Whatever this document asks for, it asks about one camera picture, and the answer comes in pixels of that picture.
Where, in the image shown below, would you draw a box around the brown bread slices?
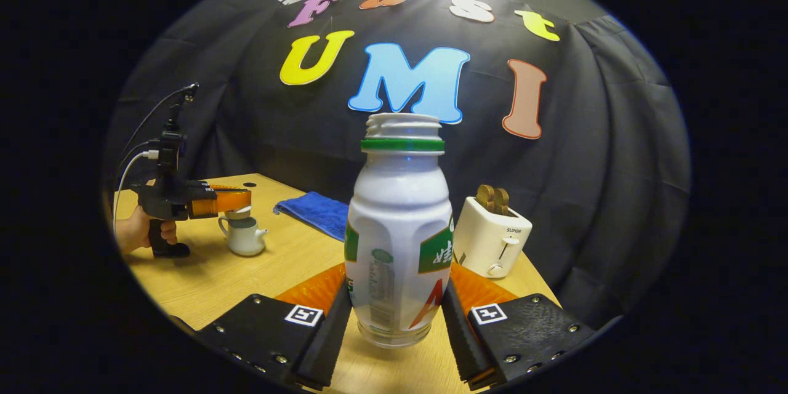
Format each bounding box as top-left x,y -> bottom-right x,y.
475,184 -> 510,216

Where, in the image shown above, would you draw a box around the white plastic water bottle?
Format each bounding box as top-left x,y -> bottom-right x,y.
345,113 -> 455,348

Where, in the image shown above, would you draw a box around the white cable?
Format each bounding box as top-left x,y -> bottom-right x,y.
114,149 -> 159,216

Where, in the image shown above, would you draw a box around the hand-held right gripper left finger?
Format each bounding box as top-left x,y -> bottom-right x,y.
197,262 -> 353,391

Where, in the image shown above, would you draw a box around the black cable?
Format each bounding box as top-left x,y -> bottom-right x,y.
116,85 -> 188,170

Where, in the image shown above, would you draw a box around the black backdrop cloth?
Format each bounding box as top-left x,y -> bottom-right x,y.
105,0 -> 690,328

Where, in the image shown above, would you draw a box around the white teacup with spout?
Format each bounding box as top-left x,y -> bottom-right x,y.
218,215 -> 268,257

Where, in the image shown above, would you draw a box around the blue towel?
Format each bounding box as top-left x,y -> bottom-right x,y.
273,191 -> 350,242

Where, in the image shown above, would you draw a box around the white toaster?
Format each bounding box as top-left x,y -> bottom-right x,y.
452,196 -> 533,279

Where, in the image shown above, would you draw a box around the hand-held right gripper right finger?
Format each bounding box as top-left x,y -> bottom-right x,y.
442,262 -> 597,390

